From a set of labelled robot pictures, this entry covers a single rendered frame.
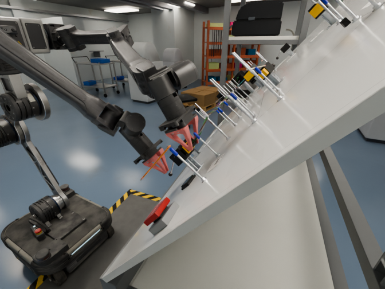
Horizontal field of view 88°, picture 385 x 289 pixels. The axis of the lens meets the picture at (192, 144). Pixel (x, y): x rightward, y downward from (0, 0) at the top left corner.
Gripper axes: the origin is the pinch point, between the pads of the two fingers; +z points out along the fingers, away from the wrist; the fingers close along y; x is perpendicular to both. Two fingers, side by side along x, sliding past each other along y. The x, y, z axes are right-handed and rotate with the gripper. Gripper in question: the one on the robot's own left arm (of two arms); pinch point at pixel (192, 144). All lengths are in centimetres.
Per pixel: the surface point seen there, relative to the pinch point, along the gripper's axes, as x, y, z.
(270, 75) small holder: -17.9, 28.6, -4.1
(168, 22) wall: 391, 660, -183
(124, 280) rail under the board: 20.1, -28.7, 21.7
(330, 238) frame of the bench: -22, 16, 55
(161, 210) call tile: -2.8, -21.1, 2.7
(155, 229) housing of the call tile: -0.9, -23.5, 5.6
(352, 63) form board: -35.8, -7.9, -9.4
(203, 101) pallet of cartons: 210, 349, 61
